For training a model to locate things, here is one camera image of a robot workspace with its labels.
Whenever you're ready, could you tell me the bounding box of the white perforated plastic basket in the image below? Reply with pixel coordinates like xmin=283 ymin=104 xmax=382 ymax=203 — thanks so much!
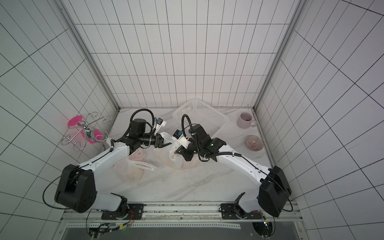
xmin=173 ymin=99 xmax=229 ymax=138

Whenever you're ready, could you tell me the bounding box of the white bag cartoon print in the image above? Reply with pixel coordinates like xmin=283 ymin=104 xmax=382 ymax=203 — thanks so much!
xmin=152 ymin=131 xmax=200 ymax=170

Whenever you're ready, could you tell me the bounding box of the white bag red lettering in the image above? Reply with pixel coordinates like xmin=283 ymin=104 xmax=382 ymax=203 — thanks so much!
xmin=114 ymin=149 xmax=156 ymax=186

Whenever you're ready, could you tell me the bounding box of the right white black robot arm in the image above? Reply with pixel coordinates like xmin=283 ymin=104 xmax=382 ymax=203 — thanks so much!
xmin=173 ymin=125 xmax=292 ymax=219

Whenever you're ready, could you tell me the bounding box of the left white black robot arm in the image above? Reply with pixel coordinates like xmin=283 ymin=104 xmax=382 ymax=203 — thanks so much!
xmin=54 ymin=119 xmax=170 ymax=213

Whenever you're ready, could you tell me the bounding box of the pink wine glass lower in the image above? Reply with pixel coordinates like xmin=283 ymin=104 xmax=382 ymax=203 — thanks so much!
xmin=81 ymin=129 xmax=104 ymax=144

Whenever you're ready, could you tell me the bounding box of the pink wine glass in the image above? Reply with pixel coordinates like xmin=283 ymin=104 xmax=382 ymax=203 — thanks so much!
xmin=68 ymin=116 xmax=83 ymax=127
xmin=81 ymin=129 xmax=104 ymax=144

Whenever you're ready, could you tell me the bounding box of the pink ceramic mug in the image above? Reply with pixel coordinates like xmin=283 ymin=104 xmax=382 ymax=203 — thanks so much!
xmin=237 ymin=112 xmax=257 ymax=129

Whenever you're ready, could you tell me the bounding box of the pink wine glass upper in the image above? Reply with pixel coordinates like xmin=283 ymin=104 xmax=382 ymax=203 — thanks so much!
xmin=68 ymin=116 xmax=83 ymax=127

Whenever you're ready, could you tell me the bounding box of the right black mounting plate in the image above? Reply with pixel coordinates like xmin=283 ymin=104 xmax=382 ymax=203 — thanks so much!
xmin=219 ymin=203 xmax=263 ymax=220

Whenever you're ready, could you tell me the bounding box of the black mounting plate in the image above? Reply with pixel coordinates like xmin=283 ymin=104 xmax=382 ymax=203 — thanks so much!
xmin=219 ymin=203 xmax=263 ymax=220
xmin=101 ymin=203 xmax=145 ymax=221

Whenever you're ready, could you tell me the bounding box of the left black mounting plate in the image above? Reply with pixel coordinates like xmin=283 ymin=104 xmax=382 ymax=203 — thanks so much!
xmin=101 ymin=203 xmax=145 ymax=221

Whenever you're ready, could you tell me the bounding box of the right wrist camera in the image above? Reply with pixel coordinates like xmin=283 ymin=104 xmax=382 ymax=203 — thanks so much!
xmin=173 ymin=130 xmax=190 ymax=149

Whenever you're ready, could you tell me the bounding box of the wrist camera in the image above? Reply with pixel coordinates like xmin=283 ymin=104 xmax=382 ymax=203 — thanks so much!
xmin=153 ymin=118 xmax=167 ymax=136
xmin=173 ymin=130 xmax=190 ymax=149

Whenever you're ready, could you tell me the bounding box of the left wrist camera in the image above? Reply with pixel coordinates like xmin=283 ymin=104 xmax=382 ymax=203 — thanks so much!
xmin=153 ymin=118 xmax=167 ymax=136

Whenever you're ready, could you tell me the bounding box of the chrome wire glass rack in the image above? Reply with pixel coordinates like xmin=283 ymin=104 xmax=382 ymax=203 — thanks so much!
xmin=60 ymin=112 xmax=113 ymax=152

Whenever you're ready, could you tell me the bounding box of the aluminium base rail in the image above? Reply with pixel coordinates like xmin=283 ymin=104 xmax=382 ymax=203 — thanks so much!
xmin=54 ymin=202 xmax=308 ymax=240

